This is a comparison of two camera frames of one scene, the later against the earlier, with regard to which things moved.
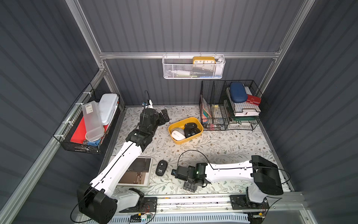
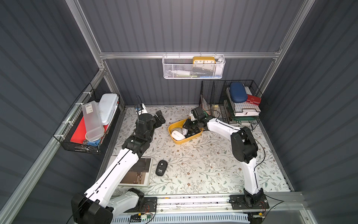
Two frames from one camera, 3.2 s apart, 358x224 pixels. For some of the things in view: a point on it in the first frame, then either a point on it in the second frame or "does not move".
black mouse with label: [161, 167] does not move
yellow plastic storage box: [180, 126] does not move
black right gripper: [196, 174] -> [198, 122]
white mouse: [177, 136] does not move
